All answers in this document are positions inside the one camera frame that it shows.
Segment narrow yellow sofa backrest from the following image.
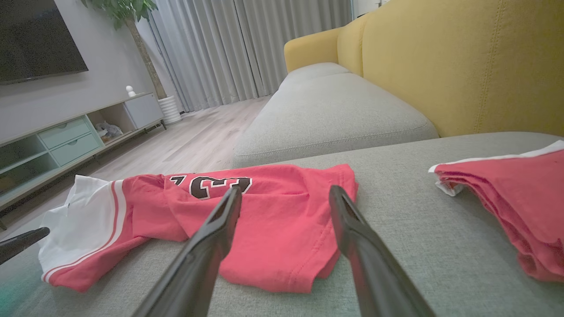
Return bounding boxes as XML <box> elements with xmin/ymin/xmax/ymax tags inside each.
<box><xmin>337</xmin><ymin>15</ymin><xmax>369</xmax><ymax>78</ymax></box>

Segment pale green television cabinet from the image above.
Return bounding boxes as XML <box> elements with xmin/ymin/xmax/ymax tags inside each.
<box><xmin>0</xmin><ymin>92</ymin><xmax>167</xmax><ymax>229</ymax></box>

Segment black wall television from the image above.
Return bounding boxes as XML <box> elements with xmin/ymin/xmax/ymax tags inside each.
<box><xmin>0</xmin><ymin>0</ymin><xmax>89</xmax><ymax>85</ymax></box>

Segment white ribbed plant pot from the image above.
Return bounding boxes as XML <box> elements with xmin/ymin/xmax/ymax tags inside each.
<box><xmin>157</xmin><ymin>95</ymin><xmax>183</xmax><ymax>126</ymax></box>

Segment large grey sofa seat cushion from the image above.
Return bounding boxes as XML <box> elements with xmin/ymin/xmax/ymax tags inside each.
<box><xmin>0</xmin><ymin>131</ymin><xmax>564</xmax><ymax>317</ymax></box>

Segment red jersey shirt white sleeves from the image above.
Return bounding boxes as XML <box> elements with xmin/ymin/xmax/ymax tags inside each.
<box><xmin>37</xmin><ymin>164</ymin><xmax>359</xmax><ymax>294</ymax></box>

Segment grey pleated curtain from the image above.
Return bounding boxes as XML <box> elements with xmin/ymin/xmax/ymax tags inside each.
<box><xmin>137</xmin><ymin>0</ymin><xmax>353</xmax><ymax>113</ymax></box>

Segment green indoor tree plant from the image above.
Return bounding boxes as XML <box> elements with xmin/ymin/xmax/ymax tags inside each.
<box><xmin>80</xmin><ymin>0</ymin><xmax>168</xmax><ymax>100</ymax></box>

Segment small grey sofa seat cushion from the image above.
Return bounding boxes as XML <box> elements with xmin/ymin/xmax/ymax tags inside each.
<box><xmin>278</xmin><ymin>62</ymin><xmax>351</xmax><ymax>91</ymax></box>

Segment grey bundle on cabinet shelf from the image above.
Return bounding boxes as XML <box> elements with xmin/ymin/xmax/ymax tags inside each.
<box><xmin>94</xmin><ymin>121</ymin><xmax>124</xmax><ymax>143</ymax></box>

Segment medium grey sofa seat cushion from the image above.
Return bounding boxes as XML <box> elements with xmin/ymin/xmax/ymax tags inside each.
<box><xmin>232</xmin><ymin>72</ymin><xmax>439</xmax><ymax>169</ymax></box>

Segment red shorts white side stripe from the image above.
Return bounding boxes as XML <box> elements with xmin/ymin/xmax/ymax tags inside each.
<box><xmin>428</xmin><ymin>140</ymin><xmax>564</xmax><ymax>283</ymax></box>

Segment yellow sofa armrest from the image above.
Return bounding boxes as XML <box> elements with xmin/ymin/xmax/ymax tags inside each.
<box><xmin>284</xmin><ymin>27</ymin><xmax>345</xmax><ymax>74</ymax></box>

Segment wide yellow sofa backrest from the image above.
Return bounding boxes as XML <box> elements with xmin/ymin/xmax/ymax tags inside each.
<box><xmin>361</xmin><ymin>0</ymin><xmax>564</xmax><ymax>138</ymax></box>

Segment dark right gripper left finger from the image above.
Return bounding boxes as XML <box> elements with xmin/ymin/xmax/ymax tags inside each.
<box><xmin>131</xmin><ymin>188</ymin><xmax>243</xmax><ymax>317</ymax></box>

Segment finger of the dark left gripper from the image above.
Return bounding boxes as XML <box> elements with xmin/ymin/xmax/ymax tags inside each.
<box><xmin>0</xmin><ymin>226</ymin><xmax>51</xmax><ymax>266</ymax></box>

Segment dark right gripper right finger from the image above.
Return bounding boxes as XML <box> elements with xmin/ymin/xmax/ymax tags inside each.
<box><xmin>329</xmin><ymin>184</ymin><xmax>438</xmax><ymax>317</ymax></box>

